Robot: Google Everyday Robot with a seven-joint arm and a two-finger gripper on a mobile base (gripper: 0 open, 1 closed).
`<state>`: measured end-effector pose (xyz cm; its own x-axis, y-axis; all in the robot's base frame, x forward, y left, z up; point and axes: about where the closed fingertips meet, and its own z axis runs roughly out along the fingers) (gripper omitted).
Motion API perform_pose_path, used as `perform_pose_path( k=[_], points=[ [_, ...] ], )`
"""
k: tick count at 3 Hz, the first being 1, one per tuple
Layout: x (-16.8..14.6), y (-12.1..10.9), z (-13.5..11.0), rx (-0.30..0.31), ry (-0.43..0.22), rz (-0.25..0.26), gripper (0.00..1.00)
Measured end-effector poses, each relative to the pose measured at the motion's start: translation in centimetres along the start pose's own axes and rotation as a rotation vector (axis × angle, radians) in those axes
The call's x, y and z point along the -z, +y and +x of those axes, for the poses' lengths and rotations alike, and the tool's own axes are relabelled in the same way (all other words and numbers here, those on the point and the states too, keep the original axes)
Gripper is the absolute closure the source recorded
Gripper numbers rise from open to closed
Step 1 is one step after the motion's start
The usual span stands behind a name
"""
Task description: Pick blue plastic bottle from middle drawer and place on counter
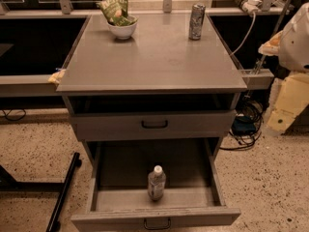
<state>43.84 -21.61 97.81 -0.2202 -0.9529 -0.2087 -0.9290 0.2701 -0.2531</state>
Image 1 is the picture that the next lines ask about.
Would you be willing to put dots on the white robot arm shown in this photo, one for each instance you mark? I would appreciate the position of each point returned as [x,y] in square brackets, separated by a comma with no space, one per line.
[291,46]

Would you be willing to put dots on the grey drawer cabinet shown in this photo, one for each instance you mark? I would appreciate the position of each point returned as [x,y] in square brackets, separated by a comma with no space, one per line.
[159,69]

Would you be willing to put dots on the closed grey top drawer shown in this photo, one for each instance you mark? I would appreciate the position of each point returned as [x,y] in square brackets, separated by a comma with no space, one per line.
[127,126]

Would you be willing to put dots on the open grey middle drawer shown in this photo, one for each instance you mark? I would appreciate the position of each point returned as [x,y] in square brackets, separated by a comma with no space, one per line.
[119,197]

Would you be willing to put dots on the white ceramic bowl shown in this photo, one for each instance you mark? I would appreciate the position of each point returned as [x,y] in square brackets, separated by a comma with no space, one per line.
[125,31]

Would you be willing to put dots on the yellow tape scrap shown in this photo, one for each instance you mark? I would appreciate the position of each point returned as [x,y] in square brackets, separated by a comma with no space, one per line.
[57,77]

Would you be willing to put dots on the green snack bag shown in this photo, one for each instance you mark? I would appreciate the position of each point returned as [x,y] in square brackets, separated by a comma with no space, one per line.
[116,12]

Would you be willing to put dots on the silver drink can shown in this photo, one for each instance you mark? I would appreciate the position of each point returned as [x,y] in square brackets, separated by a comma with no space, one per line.
[196,21]

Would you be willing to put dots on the black floor stand bar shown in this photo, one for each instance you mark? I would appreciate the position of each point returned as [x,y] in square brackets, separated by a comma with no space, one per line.
[54,223]

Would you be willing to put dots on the black top drawer handle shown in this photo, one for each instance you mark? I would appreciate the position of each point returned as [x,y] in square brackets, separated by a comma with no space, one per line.
[154,125]

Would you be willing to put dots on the black drawer handle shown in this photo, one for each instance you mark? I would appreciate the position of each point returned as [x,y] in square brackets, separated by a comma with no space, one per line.
[157,224]
[154,125]

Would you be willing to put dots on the black middle drawer handle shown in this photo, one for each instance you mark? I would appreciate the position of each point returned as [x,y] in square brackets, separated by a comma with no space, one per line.
[157,224]

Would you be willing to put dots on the grey metal rail beam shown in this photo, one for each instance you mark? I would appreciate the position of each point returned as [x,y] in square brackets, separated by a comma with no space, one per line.
[13,86]

